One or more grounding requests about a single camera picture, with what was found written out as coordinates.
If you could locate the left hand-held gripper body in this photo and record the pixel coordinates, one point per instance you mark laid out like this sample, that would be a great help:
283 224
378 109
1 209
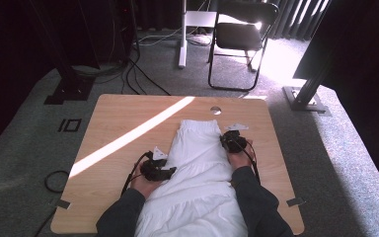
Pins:
153 169

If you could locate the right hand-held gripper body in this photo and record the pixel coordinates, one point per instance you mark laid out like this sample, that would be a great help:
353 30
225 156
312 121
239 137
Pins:
237 141

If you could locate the white skirt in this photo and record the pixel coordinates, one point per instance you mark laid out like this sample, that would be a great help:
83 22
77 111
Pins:
194 184

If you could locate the person's right hand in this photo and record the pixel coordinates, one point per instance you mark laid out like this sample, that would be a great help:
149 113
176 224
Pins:
242 159

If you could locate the person's left hand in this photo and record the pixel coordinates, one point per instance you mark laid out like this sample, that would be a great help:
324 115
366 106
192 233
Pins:
141 186

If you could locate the metal stand with grey base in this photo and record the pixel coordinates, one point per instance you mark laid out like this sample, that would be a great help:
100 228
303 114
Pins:
306 98

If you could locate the grey tape piece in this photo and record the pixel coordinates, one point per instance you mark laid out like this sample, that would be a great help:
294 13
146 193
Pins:
295 201
63 204

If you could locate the black folding chair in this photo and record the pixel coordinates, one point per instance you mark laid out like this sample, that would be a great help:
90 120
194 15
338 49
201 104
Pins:
238 36

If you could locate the white desk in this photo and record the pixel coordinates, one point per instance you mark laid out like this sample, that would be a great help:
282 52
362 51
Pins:
182 42

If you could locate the black stand with flat base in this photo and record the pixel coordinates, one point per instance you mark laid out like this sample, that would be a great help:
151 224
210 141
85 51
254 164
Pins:
70 89

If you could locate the black board panel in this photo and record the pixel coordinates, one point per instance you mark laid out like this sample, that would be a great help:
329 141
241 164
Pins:
322 39

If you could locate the grey curtain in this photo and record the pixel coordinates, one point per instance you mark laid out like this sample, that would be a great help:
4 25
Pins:
292 19

